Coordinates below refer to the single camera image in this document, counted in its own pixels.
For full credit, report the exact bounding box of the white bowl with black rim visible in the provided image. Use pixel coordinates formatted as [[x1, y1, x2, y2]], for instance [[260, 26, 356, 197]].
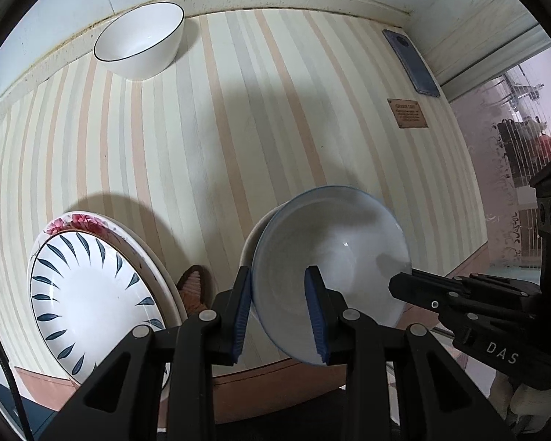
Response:
[[94, 2, 185, 80]]

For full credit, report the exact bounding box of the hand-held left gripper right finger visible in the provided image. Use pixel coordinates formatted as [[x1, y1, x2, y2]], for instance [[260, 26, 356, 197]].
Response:
[[304, 264, 499, 441]]

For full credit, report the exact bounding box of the white bowl with blue rim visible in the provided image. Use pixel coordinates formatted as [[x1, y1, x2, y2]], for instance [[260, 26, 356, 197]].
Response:
[[251, 186, 413, 365]]

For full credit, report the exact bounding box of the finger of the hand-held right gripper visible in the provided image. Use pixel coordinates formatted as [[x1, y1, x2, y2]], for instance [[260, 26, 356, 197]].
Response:
[[411, 269, 541, 298], [388, 272, 470, 313]]

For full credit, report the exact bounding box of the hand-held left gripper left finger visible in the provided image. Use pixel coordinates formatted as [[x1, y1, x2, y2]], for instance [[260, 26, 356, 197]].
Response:
[[62, 266, 253, 441]]

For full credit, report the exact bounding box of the black cable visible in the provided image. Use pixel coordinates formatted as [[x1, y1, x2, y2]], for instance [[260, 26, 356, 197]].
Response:
[[0, 317, 34, 441]]

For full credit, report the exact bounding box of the frosted sliding glass door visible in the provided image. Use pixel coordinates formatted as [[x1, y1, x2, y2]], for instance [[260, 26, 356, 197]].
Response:
[[441, 23, 551, 286]]

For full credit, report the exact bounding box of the plain white bowl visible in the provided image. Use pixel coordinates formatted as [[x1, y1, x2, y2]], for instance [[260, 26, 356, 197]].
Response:
[[240, 206, 285, 327]]

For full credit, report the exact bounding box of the white plate with blue leaves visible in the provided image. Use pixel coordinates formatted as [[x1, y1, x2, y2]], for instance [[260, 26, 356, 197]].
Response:
[[29, 231, 173, 389]]

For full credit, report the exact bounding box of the white plate with pink flowers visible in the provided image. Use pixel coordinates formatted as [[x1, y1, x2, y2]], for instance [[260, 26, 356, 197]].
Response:
[[30, 212, 181, 331]]

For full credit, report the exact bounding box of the striped table mat with cat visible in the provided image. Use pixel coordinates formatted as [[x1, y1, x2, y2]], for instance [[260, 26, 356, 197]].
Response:
[[0, 7, 488, 426]]

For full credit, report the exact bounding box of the brown mat label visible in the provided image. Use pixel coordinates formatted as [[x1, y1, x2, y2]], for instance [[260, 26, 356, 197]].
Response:
[[387, 98, 429, 128]]

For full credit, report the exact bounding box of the blue smartphone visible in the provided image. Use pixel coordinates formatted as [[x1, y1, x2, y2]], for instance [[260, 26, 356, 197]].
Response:
[[382, 28, 442, 98]]

